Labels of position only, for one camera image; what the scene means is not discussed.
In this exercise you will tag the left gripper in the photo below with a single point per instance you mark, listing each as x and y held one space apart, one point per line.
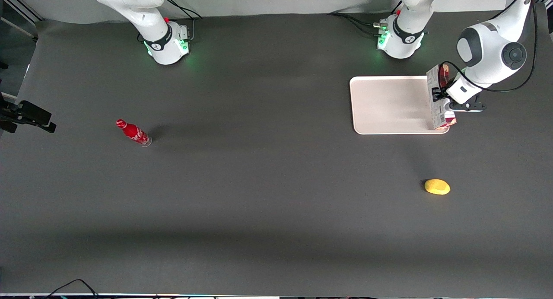
439 93

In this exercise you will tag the red tartan cookie box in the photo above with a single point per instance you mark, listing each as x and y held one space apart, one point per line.
437 115

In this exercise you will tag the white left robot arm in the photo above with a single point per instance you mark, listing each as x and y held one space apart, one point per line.
492 52

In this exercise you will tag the beige rectangular tray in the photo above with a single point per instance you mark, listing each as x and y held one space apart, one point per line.
389 104

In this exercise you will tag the yellow lemon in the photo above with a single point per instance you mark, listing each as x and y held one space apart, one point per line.
437 186

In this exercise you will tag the red cola bottle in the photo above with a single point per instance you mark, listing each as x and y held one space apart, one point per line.
133 132

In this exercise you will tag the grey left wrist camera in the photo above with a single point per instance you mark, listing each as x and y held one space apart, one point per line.
468 107

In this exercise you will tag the aluminium frame rail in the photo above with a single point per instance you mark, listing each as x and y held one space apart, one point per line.
21 5

